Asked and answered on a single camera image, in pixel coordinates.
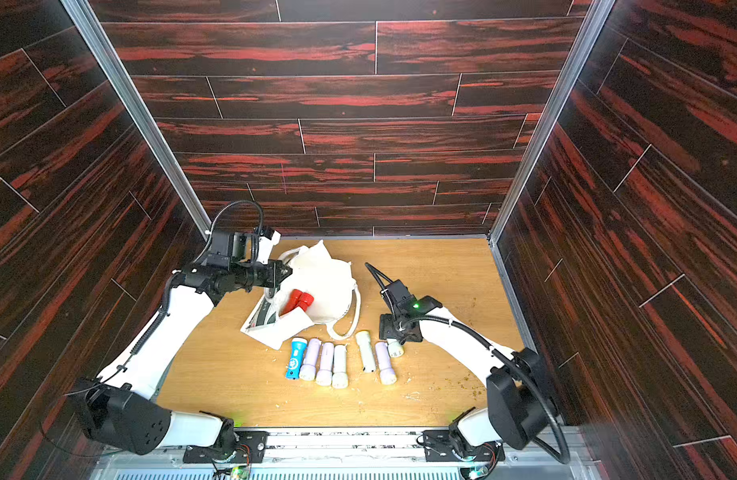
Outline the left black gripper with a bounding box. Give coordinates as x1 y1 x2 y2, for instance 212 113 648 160
229 259 294 291

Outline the pale green flashlight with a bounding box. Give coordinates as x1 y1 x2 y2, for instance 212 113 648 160
386 339 404 358

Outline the red flashlight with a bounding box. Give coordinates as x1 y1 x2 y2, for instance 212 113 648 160
280 289 304 315
294 292 314 312

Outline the white floral canvas tote bag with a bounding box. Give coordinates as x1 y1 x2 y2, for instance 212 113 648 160
240 241 362 350

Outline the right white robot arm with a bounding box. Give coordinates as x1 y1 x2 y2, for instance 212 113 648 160
366 263 571 465

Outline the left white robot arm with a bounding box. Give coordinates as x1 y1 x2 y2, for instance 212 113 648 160
68 260 294 461

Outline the lavender flashlight right lower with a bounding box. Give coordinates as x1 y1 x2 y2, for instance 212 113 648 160
374 342 397 385

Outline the blue flashlight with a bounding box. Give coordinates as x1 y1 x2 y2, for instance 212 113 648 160
286 337 308 380

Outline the white flashlight far left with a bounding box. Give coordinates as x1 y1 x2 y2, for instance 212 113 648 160
300 338 322 381

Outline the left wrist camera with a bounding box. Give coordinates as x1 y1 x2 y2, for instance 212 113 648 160
208 227 280 267

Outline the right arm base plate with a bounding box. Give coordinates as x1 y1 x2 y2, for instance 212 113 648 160
416 429 505 463

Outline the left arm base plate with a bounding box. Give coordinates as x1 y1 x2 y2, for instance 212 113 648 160
182 429 268 464

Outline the aluminium front rail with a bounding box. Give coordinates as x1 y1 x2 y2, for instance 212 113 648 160
92 427 605 479

